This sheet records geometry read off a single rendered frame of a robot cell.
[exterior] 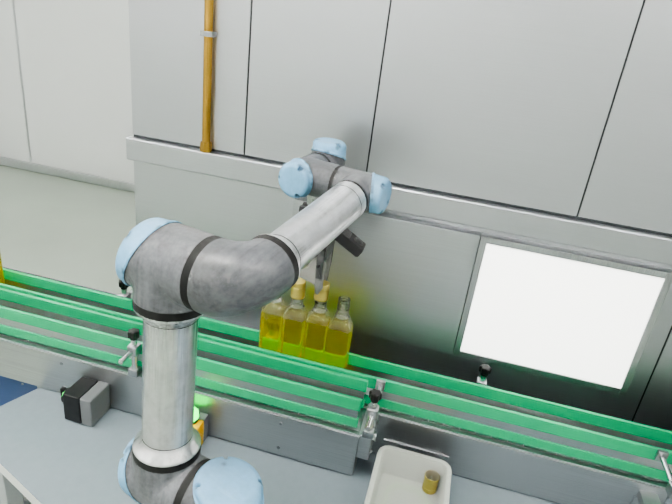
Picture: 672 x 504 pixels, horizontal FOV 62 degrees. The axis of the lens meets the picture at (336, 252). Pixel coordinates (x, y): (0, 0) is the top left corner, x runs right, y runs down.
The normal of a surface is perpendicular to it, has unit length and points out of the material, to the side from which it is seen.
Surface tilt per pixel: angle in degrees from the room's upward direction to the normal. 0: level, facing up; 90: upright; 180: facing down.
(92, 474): 0
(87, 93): 90
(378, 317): 90
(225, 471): 8
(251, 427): 90
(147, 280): 90
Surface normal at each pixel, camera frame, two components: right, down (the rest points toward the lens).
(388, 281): -0.25, 0.37
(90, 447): 0.11, -0.90
